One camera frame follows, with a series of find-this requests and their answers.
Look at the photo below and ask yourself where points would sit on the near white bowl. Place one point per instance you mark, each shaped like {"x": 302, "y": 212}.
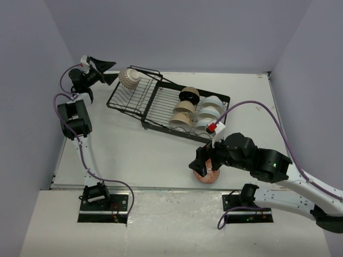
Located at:
{"x": 200, "y": 126}

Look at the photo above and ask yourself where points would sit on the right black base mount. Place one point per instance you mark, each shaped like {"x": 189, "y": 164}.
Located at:
{"x": 242, "y": 215}

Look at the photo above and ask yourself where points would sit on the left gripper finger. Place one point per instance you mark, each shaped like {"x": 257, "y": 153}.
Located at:
{"x": 102, "y": 66}
{"x": 109, "y": 78}

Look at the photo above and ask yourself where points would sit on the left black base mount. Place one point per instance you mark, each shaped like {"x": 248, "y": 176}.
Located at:
{"x": 98, "y": 205}

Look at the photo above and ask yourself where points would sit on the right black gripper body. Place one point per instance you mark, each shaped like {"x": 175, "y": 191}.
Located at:
{"x": 220, "y": 152}

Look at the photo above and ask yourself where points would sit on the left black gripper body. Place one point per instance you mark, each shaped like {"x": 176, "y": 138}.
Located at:
{"x": 92, "y": 78}

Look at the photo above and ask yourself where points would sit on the tan bowl with leaf motif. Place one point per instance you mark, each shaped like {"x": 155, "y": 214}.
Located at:
{"x": 181, "y": 121}

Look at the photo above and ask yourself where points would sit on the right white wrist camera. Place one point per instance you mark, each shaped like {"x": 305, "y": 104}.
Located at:
{"x": 216, "y": 130}

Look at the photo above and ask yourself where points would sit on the black wire dish rack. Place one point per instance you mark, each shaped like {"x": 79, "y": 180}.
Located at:
{"x": 152, "y": 103}

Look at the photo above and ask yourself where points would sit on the plain tan bowl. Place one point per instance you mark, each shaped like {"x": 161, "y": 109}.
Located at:
{"x": 185, "y": 106}

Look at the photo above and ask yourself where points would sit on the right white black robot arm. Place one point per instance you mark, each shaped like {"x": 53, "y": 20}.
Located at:
{"x": 304, "y": 195}

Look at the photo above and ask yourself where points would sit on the far white bowl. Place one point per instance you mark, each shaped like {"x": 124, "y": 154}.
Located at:
{"x": 213, "y": 101}

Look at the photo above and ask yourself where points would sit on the red patterned bowl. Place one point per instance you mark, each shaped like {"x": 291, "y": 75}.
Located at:
{"x": 211, "y": 176}

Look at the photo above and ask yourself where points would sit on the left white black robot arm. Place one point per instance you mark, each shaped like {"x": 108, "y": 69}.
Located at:
{"x": 76, "y": 123}

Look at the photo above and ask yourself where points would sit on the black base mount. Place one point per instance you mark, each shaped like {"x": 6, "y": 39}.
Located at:
{"x": 242, "y": 215}
{"x": 98, "y": 205}

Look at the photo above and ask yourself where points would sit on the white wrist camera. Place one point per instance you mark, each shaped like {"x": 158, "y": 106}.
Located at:
{"x": 85, "y": 63}
{"x": 216, "y": 130}

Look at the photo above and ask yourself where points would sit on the middle white bowl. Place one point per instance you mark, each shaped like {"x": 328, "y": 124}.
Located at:
{"x": 208, "y": 112}

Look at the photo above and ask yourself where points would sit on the black glazed tan bowl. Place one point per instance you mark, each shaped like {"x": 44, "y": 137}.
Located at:
{"x": 190, "y": 94}

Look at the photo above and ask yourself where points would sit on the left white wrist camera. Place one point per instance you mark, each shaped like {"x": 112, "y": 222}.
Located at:
{"x": 85, "y": 63}

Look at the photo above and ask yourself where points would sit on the brown dotted white bowl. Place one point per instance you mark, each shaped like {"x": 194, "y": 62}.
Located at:
{"x": 129, "y": 78}

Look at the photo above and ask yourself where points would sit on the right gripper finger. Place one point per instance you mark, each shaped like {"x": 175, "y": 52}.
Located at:
{"x": 199, "y": 163}
{"x": 216, "y": 163}

